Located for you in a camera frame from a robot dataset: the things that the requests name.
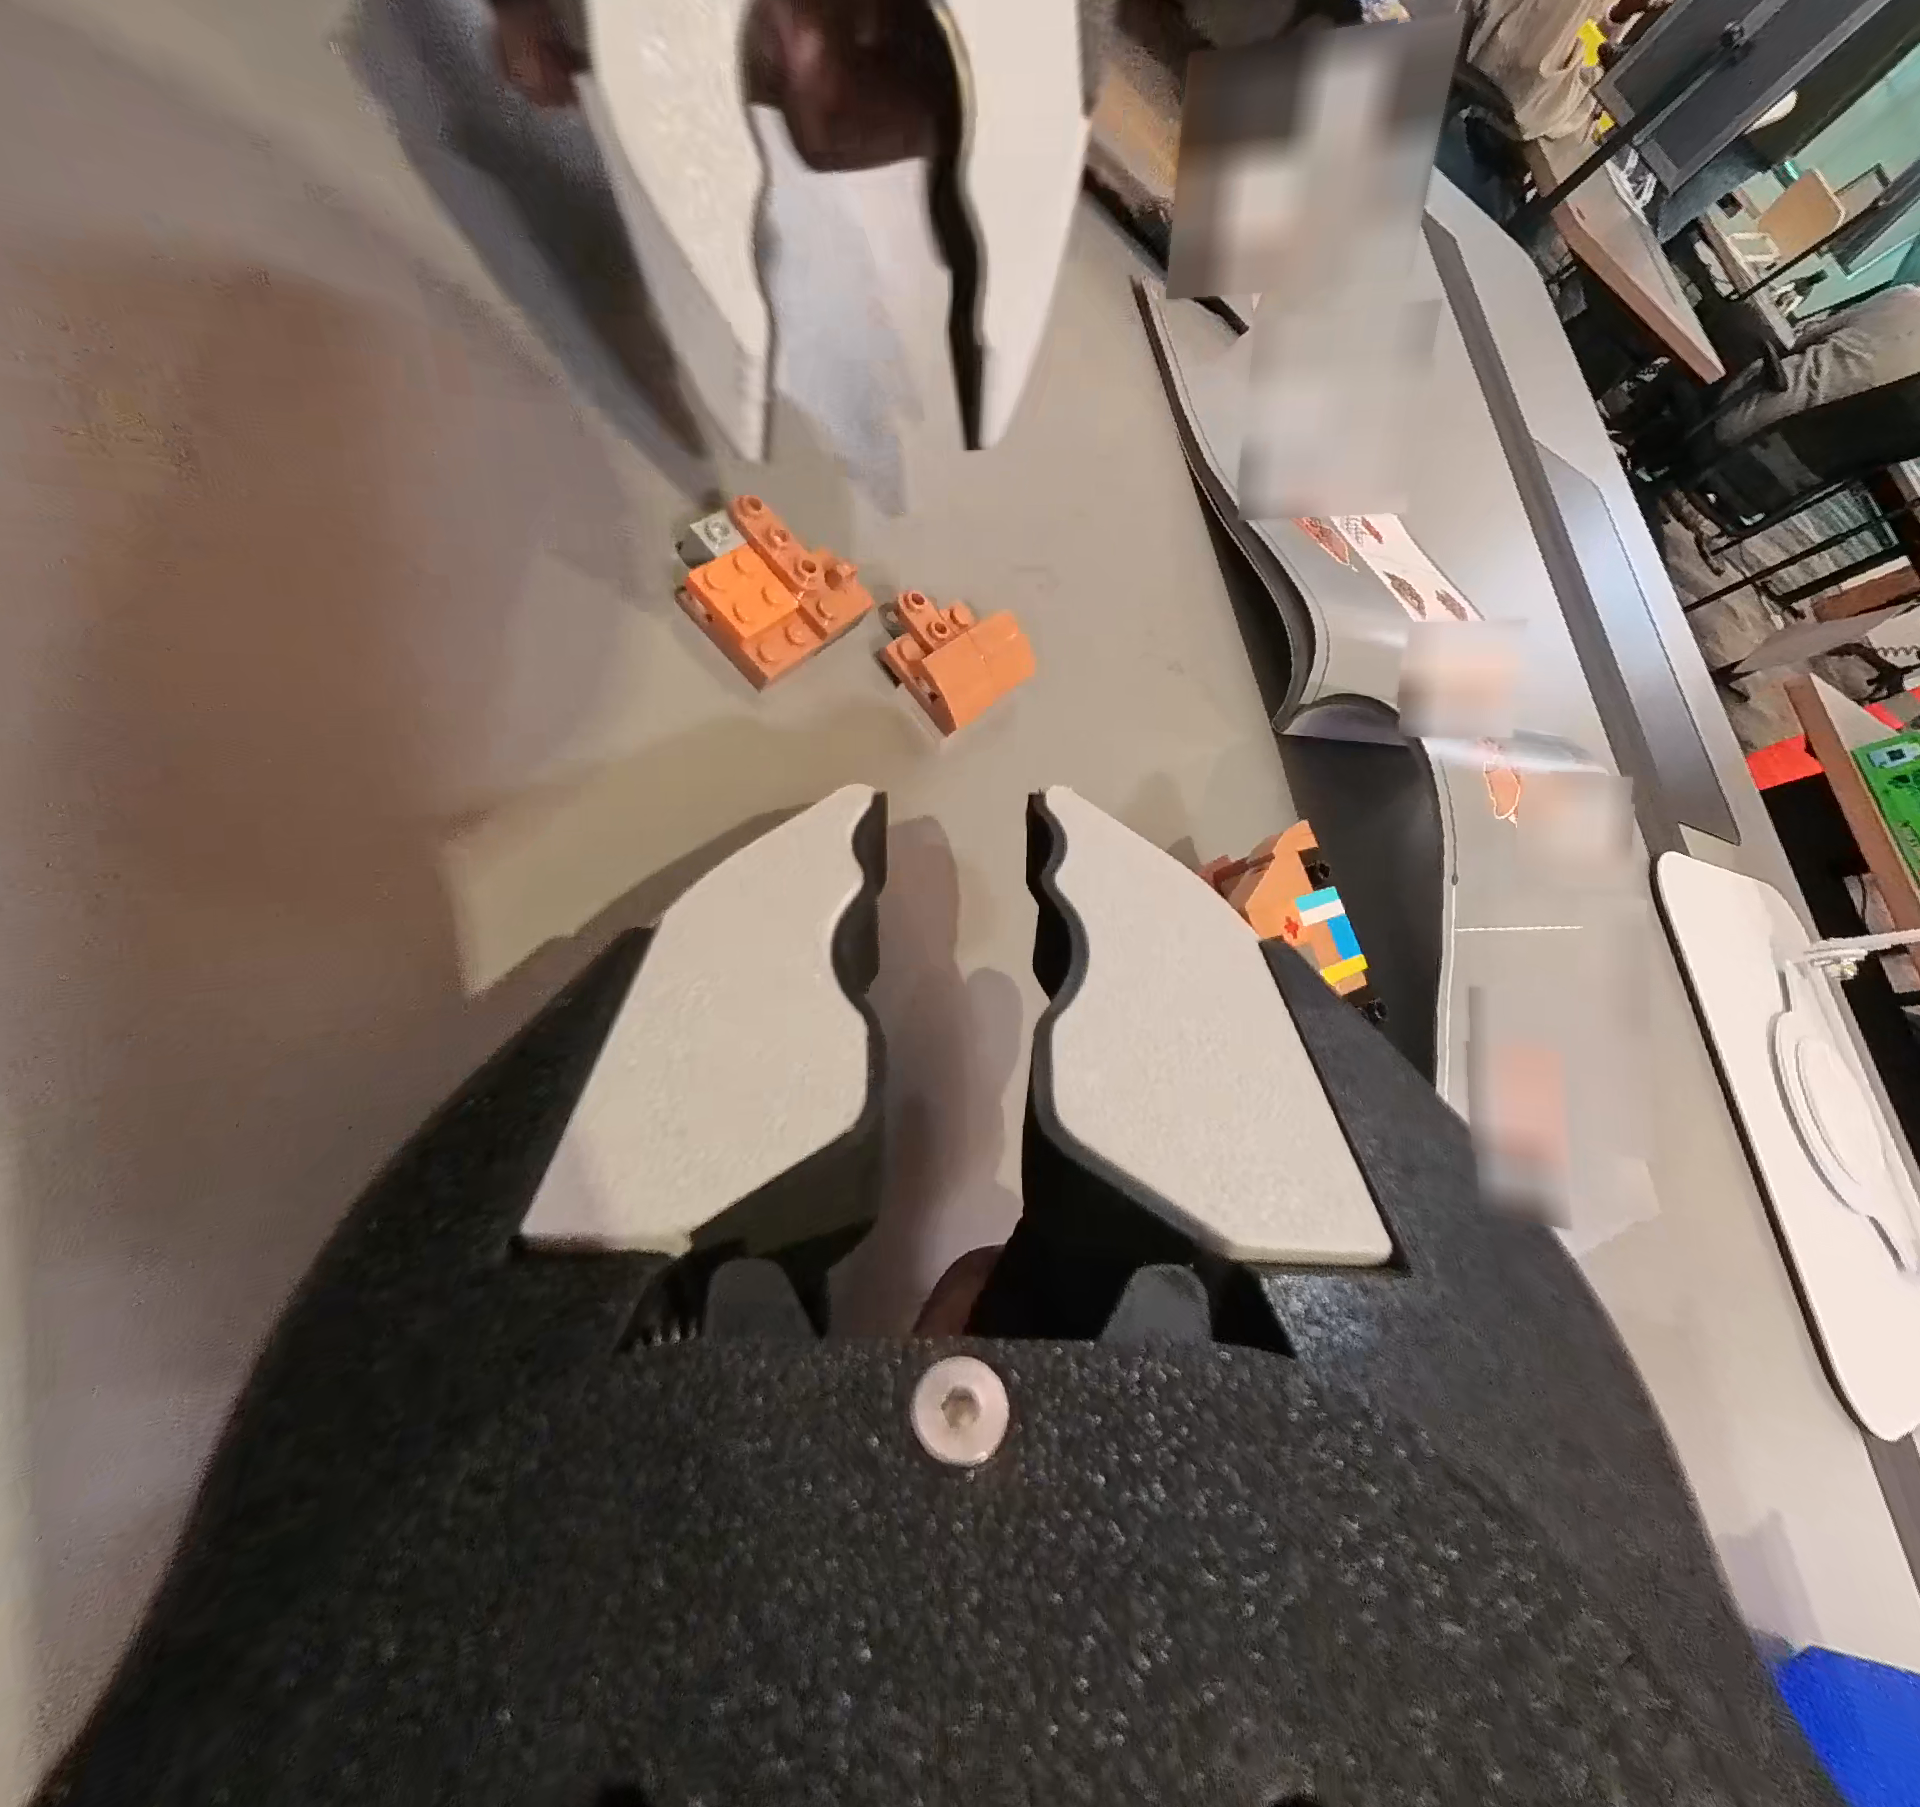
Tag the grey instruction booklet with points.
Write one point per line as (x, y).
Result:
(1327, 644)

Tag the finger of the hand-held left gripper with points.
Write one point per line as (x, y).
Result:
(1021, 113)
(676, 113)

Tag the black equipment case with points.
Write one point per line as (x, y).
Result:
(1756, 21)

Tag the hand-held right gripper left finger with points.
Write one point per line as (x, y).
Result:
(705, 1057)

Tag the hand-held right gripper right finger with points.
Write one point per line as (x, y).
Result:
(1200, 1072)

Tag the orange brick plate assembly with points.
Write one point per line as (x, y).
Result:
(750, 606)

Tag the grey desk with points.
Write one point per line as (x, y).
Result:
(1049, 548)

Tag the white flat pad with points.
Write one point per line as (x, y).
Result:
(1739, 1086)

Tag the blue plastic object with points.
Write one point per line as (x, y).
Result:
(1851, 1732)

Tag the long wooden-edged table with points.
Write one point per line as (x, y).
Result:
(1845, 787)

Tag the person's left hand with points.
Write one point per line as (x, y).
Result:
(840, 82)

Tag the brown sloped brick assembly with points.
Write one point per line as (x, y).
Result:
(974, 667)

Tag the green box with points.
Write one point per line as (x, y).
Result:
(1889, 802)

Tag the wooden chair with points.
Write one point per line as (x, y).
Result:
(1793, 214)

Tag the multicoloured brick model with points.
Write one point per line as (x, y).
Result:
(1290, 907)

